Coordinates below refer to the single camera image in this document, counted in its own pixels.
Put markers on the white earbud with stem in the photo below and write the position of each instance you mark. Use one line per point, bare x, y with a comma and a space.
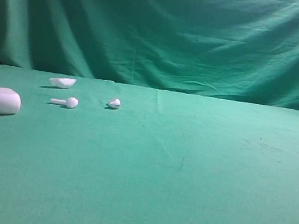
69, 103

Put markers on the green backdrop cloth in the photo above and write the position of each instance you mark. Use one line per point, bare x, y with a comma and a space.
242, 50

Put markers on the green table cloth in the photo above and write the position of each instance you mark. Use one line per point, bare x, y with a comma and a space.
161, 158

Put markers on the white earbud case lid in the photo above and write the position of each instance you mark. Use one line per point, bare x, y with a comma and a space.
62, 83

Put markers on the small white earbud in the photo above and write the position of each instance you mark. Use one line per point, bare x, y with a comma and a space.
114, 103

